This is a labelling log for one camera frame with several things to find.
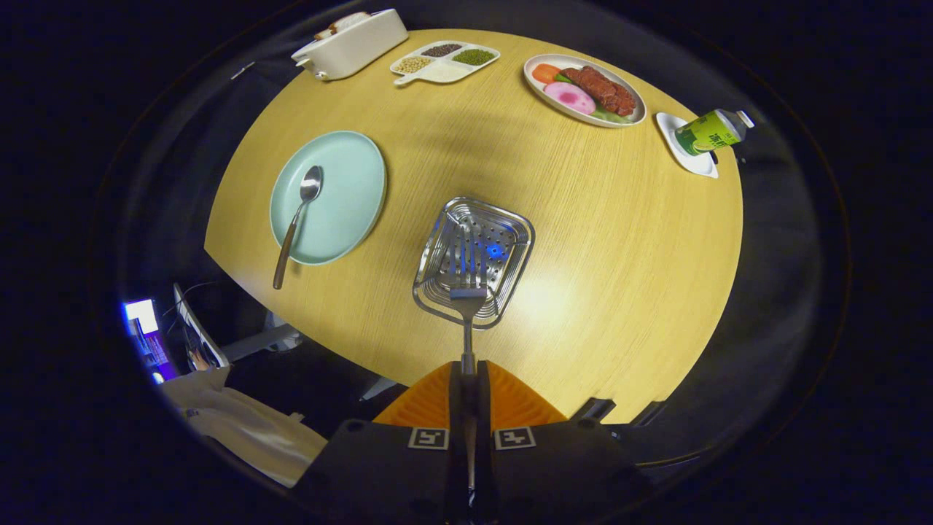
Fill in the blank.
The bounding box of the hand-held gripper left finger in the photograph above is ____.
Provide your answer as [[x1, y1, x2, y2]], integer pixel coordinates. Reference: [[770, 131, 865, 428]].
[[292, 361, 471, 525]]

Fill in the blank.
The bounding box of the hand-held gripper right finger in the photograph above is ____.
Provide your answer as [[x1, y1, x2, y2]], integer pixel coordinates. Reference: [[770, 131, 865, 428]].
[[476, 361, 655, 525]]

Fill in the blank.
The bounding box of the metal fork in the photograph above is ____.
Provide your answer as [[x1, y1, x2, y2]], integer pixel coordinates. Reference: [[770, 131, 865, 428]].
[[450, 244, 488, 497]]

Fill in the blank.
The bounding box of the metal spoon with brown handle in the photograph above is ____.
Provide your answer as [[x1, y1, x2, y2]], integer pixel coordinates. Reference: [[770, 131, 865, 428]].
[[273, 165, 324, 291]]

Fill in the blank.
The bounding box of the perforated metal tray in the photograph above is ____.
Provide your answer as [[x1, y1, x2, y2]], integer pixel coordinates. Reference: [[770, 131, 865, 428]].
[[412, 197, 536, 330]]

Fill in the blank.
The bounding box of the white cloth bag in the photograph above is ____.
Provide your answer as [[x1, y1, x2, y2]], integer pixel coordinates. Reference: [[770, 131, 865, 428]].
[[160, 367, 329, 488]]

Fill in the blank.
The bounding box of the teal round plate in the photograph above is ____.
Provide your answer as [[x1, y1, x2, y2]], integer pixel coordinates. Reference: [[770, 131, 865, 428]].
[[269, 131, 388, 266]]

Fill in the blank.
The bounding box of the thin silver-edged panel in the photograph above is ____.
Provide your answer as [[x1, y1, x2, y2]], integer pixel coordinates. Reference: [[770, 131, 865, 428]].
[[173, 283, 230, 369]]

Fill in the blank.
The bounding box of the small white saucer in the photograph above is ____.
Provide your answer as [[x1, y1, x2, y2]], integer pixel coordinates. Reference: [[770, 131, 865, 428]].
[[656, 112, 719, 179]]

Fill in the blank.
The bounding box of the lit computer monitor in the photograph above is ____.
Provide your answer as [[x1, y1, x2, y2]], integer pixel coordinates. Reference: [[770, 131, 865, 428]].
[[122, 297, 179, 384]]

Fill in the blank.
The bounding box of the white oval plate with food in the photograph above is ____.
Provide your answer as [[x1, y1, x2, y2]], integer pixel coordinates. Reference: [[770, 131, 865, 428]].
[[523, 53, 648, 129]]

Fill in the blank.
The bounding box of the white divided bean dish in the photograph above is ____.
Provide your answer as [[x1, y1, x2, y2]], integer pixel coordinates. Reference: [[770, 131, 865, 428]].
[[389, 41, 501, 87]]

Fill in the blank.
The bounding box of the green label drink bottle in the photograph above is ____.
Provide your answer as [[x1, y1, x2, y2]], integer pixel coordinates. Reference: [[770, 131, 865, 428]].
[[674, 109, 756, 156]]

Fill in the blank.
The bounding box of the white toaster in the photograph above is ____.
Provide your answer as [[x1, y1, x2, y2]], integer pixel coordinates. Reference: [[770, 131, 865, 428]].
[[291, 9, 410, 81]]

